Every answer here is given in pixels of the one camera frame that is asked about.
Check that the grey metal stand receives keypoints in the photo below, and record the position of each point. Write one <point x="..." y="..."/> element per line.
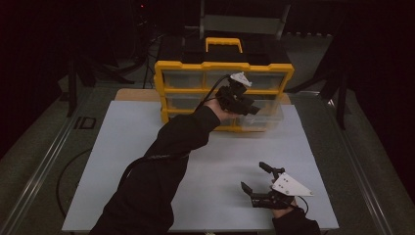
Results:
<point x="241" y="23"/>

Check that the black floor plate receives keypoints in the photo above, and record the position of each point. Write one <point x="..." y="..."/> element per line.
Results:
<point x="85" y="123"/>

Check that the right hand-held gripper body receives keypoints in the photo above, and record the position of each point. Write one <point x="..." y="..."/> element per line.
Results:
<point x="287" y="187"/>

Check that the person's right hand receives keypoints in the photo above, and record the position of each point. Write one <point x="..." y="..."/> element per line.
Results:
<point x="283" y="212"/>

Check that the wooden table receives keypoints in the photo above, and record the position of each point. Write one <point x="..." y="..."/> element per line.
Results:
<point x="137" y="95"/>

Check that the dark stand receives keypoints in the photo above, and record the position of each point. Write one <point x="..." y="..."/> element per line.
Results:
<point x="336" y="81"/>
<point x="84" y="75"/>

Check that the person's left hand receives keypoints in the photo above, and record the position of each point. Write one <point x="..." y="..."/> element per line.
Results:
<point x="223" y="114"/>

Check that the clear plastic drawer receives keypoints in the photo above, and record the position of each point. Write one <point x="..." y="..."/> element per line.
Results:
<point x="267" y="80"/>
<point x="182" y="102"/>
<point x="182" y="79"/>
<point x="215" y="78"/>
<point x="267" y="114"/>

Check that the metal floor rail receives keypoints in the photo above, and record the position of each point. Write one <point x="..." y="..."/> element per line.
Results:
<point x="362" y="169"/>
<point x="42" y="163"/>

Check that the yellow organizer cabinet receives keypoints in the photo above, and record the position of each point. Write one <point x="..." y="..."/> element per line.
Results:
<point x="195" y="65"/>

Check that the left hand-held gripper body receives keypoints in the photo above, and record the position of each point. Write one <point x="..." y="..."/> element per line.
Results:
<point x="233" y="98"/>

